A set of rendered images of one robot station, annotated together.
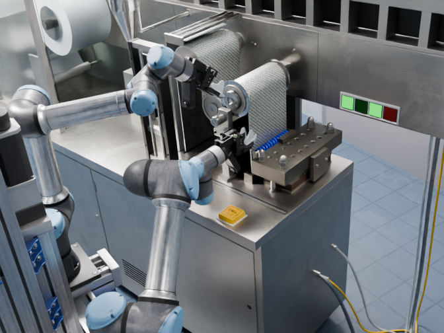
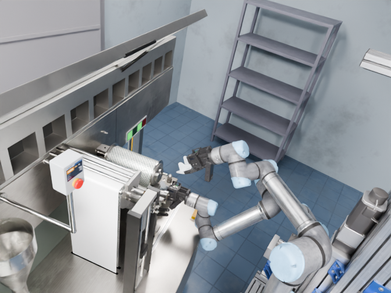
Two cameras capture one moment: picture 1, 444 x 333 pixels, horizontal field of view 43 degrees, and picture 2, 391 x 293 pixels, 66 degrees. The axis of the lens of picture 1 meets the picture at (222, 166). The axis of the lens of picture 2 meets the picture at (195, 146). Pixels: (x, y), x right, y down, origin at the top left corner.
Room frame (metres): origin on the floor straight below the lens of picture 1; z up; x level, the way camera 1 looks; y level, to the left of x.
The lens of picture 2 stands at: (2.38, 0.97, 2.24)
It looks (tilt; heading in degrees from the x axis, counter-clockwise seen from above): 35 degrees down; 239
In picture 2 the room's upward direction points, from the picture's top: 12 degrees clockwise
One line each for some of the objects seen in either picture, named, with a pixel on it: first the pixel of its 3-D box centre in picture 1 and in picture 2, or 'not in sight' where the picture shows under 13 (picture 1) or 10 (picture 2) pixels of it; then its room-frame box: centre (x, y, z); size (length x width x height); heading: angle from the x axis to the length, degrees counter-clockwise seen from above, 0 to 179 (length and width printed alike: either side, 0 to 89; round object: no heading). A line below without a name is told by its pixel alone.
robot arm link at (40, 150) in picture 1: (43, 162); (276, 291); (1.69, 0.61, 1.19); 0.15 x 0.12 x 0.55; 2
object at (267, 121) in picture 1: (268, 122); not in sight; (1.99, -0.20, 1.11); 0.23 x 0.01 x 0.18; 136
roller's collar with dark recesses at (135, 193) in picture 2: not in sight; (135, 195); (2.11, 0.13, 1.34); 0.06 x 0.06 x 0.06; 46
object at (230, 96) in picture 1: (232, 100); (158, 174); (1.94, -0.06, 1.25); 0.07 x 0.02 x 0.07; 46
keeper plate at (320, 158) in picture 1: (319, 164); not in sight; (1.88, -0.39, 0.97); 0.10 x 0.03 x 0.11; 136
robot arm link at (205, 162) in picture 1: (200, 166); (206, 206); (1.71, 0.08, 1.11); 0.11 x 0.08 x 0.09; 136
